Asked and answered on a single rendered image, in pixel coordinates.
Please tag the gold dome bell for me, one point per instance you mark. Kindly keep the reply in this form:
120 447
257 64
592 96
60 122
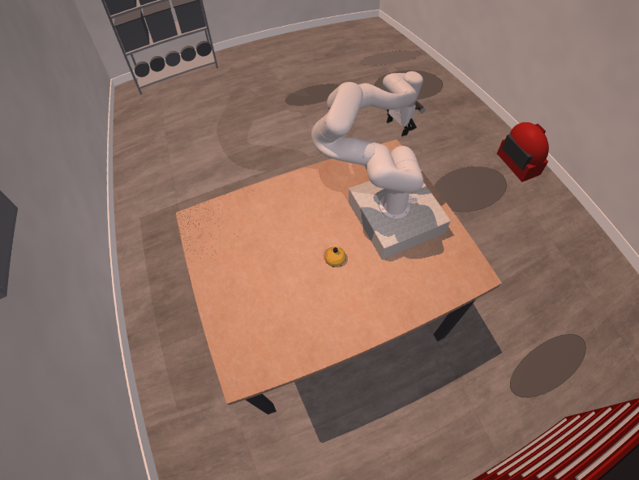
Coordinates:
335 256

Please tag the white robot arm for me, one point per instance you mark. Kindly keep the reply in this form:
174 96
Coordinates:
397 172

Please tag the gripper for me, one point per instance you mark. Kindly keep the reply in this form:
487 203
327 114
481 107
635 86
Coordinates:
403 116

